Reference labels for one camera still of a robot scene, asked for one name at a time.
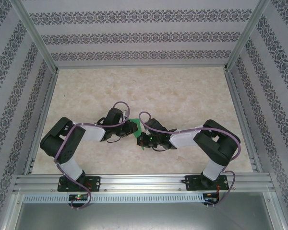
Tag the green square paper sheet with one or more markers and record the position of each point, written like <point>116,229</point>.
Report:
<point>135,135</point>

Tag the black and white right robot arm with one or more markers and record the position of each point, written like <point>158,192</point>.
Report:
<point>216,143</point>

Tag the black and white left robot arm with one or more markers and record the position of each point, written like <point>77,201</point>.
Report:
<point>60,143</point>

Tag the grey sheet metal tray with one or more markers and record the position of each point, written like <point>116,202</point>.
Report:
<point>144,218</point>

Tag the small circuit board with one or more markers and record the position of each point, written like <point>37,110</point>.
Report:
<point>78,197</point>
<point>210,198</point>

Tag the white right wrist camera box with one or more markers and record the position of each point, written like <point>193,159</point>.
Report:
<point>147,131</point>

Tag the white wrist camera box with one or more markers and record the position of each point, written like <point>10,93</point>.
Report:
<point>147,131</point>
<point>127,115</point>

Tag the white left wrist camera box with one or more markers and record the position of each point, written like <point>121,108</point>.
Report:
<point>127,115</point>

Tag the aluminium mounting rail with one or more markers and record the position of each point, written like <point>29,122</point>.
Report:
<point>144,183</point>

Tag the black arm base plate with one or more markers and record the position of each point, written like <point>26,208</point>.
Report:
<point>190,184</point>
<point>96,183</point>

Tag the aluminium table side rail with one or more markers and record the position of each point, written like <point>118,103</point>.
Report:
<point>44,119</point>
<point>243,119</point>

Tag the aluminium frame post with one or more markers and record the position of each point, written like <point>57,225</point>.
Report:
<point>244,36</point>
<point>37,36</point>

